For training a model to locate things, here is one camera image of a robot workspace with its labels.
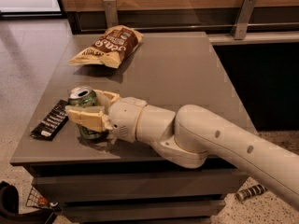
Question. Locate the left metal bracket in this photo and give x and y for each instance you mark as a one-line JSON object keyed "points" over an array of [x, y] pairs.
{"points": [[111, 12]]}

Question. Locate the grey drawer cabinet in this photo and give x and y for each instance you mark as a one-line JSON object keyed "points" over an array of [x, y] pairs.
{"points": [[95, 182]]}

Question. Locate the wire basket on floor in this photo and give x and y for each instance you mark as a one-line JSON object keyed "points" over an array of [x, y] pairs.
{"points": [[36, 200]]}

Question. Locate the black rxbar chocolate wrapper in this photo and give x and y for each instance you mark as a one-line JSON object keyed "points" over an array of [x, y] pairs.
{"points": [[50, 125]]}

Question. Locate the metal bracket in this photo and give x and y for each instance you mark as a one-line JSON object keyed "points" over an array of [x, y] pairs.
{"points": [[111, 12], [240, 28]]}

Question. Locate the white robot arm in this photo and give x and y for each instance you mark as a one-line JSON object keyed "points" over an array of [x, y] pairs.
{"points": [[187, 137]]}

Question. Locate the black chair base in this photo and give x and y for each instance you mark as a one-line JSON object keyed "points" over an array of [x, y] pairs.
{"points": [[9, 209]]}

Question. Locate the striped tool on floor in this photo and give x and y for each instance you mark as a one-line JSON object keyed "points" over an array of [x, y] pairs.
{"points": [[248, 193]]}

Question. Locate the brown chip bag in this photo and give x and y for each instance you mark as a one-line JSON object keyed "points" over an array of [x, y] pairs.
{"points": [[114, 46]]}

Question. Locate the green soda can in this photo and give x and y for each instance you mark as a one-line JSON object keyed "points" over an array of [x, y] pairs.
{"points": [[84, 96]]}

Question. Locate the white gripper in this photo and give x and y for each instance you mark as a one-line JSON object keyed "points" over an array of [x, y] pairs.
{"points": [[124, 118]]}

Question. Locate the right metal bracket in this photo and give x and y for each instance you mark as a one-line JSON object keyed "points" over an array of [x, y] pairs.
{"points": [[240, 28]]}

